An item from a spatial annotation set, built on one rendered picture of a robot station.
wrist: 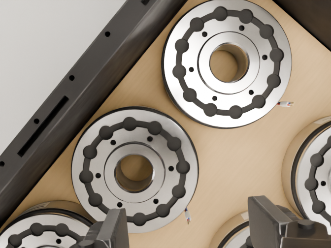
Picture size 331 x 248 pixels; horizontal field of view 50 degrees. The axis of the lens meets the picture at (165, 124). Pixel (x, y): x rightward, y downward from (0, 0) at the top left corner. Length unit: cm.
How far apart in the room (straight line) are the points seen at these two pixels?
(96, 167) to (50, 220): 6
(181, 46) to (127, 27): 8
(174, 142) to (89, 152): 7
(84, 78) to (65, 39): 25
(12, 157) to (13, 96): 25
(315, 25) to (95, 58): 19
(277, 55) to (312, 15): 4
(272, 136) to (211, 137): 5
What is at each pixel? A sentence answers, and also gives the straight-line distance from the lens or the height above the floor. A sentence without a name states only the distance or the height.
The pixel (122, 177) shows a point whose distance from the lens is 31.
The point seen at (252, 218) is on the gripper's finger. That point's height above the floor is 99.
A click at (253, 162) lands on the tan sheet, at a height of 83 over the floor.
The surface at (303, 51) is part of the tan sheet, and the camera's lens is 34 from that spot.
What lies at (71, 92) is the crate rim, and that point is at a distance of 22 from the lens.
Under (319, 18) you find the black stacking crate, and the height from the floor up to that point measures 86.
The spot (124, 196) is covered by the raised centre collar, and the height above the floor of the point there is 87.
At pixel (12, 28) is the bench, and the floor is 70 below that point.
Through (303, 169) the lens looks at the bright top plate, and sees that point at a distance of 31.
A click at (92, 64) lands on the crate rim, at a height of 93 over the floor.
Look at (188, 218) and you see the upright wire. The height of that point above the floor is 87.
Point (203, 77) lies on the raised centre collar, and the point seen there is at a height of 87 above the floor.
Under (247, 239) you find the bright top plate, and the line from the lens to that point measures 31.
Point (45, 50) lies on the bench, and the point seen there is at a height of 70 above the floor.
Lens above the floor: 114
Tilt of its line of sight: 86 degrees down
